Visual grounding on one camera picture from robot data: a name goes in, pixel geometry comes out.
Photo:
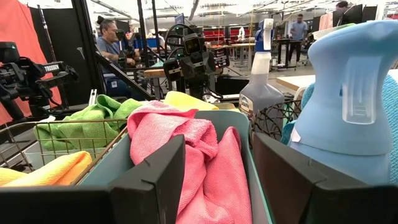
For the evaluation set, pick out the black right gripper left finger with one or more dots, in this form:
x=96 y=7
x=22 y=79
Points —
x=155 y=186

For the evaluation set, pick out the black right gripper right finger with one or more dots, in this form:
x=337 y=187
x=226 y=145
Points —
x=280 y=186

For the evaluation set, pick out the yellow microfiber towel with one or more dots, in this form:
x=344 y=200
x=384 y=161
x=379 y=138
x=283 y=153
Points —
x=186 y=101

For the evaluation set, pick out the green microfiber towel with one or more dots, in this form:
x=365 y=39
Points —
x=121 y=107
x=74 y=133

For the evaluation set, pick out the orange microfiber towel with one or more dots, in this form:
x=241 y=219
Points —
x=56 y=171
x=11 y=177

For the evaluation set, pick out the blue microfiber towel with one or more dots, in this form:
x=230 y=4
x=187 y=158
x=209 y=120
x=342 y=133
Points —
x=287 y=132
x=392 y=124

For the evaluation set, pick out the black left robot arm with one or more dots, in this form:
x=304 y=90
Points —
x=197 y=91

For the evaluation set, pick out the amber translucent plastic bin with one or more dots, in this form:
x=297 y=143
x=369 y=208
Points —
x=227 y=106

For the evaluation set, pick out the small teal plastic bin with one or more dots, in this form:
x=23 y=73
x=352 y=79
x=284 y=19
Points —
x=230 y=124

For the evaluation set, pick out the clear spray bottle blue trigger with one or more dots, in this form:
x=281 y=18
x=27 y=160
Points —
x=259 y=93

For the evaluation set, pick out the light blue air freshener bottle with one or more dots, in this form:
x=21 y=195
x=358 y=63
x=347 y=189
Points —
x=335 y=130

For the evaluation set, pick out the seated person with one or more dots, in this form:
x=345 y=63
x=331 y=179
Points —
x=109 y=46

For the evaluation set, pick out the light wooden desk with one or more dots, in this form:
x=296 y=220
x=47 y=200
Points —
x=295 y=81

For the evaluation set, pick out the standing person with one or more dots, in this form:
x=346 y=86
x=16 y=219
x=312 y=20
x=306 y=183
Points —
x=297 y=34

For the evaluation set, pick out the grey monitor screen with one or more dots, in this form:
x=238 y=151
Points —
x=354 y=14

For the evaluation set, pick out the red fabric curtain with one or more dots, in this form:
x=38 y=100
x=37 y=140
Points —
x=18 y=28

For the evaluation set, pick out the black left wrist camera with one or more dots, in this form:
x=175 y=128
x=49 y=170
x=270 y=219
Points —
x=193 y=45

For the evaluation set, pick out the black metal rig frame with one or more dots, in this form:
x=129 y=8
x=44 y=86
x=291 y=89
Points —
x=90 y=46

